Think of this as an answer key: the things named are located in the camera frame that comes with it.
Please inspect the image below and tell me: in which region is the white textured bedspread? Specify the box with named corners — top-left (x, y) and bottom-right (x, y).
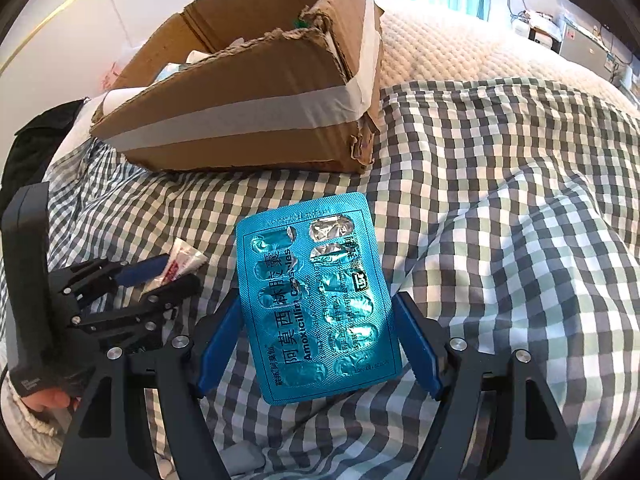
top-left (372, 0), bottom-right (640, 116)

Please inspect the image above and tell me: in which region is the white red plastic bag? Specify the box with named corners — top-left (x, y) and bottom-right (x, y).
top-left (100, 45), bottom-right (133, 91)

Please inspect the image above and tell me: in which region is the checked blanket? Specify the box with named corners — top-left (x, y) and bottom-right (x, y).
top-left (0, 77), bottom-right (640, 480)

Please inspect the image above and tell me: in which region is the grey cloth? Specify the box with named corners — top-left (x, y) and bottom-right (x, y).
top-left (220, 442), bottom-right (266, 473)

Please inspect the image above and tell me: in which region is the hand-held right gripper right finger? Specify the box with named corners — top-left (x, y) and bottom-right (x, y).
top-left (392, 290), bottom-right (583, 480)

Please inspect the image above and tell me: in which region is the blue blister pack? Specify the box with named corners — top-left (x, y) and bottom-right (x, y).
top-left (235, 192), bottom-right (403, 406)

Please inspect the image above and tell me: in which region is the small white red sachet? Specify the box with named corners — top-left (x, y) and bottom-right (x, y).
top-left (140, 239), bottom-right (208, 296)

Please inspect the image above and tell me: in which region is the black garment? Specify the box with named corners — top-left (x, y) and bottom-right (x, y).
top-left (0, 100), bottom-right (86, 201)

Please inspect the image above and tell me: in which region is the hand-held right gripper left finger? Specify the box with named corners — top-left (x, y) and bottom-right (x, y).
top-left (55, 290), bottom-right (243, 480)

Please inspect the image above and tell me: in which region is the person's left hand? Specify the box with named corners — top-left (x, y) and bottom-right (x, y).
top-left (22, 387), bottom-right (83, 415)

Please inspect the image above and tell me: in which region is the brown cardboard box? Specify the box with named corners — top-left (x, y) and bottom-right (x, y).
top-left (90, 0), bottom-right (385, 175)

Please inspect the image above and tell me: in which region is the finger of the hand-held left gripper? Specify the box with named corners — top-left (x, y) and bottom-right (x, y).
top-left (50, 255), bottom-right (171, 306)
top-left (72, 274), bottom-right (203, 356)

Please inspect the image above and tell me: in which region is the person's left forearm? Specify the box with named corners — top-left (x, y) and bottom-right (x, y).
top-left (0, 385), bottom-right (66, 466)

